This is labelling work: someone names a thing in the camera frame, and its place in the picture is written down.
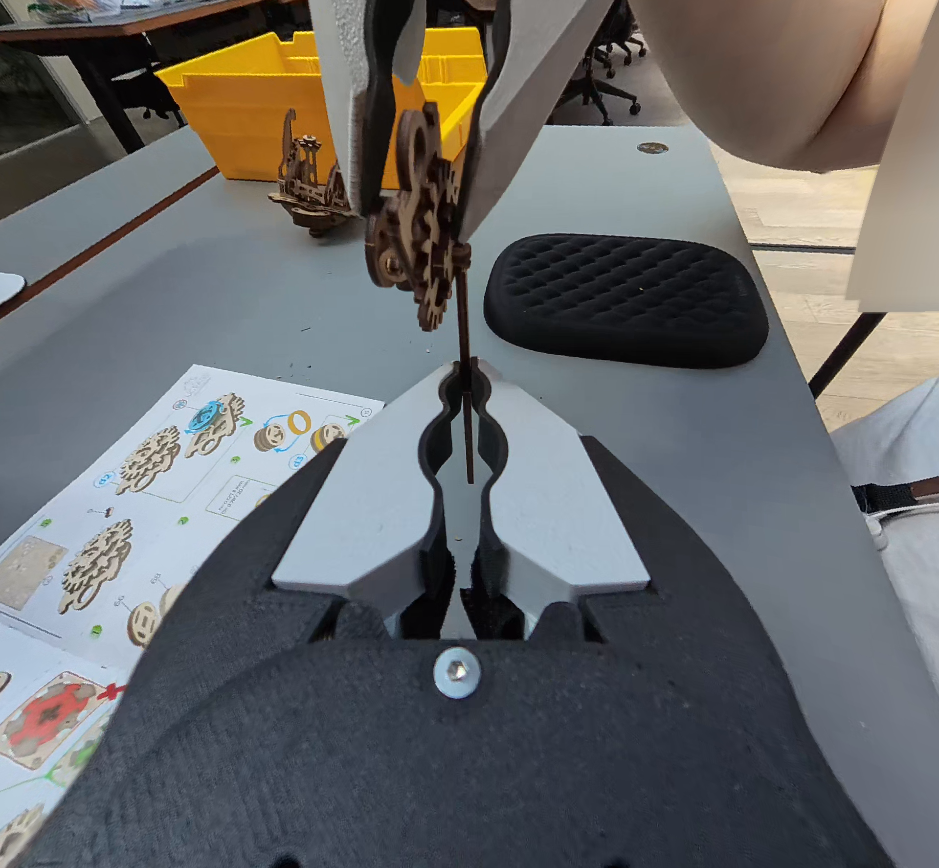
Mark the printed instruction booklet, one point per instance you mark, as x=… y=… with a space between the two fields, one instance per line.
x=110 y=516

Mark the person's right forearm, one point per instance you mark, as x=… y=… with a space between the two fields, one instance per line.
x=755 y=53

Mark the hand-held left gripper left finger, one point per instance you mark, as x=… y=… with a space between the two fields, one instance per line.
x=367 y=516

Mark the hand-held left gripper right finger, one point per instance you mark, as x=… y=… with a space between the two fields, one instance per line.
x=557 y=516

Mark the thin wooden stick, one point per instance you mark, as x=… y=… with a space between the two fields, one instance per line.
x=463 y=317

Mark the operator in white shirt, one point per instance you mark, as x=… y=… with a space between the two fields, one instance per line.
x=902 y=185

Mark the black framed sign stand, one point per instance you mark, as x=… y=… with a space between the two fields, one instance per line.
x=843 y=358

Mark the black quilted wrist rest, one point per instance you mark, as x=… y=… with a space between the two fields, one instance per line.
x=623 y=295

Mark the round desk grommet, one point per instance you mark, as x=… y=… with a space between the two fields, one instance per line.
x=653 y=148

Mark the clear plastic bag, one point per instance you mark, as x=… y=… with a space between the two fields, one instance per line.
x=81 y=6

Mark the long brown topped table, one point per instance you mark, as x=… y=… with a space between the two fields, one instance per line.
x=147 y=24

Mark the partly built wooden model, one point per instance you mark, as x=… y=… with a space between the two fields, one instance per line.
x=308 y=185

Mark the wooden gear assembly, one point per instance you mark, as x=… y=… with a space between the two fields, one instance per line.
x=418 y=237

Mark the black office chair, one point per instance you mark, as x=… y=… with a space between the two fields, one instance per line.
x=594 y=86

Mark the yellow plastic storage bin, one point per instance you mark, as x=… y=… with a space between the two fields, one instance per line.
x=242 y=119

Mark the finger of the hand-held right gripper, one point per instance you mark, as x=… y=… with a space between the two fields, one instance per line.
x=557 y=24
x=341 y=38

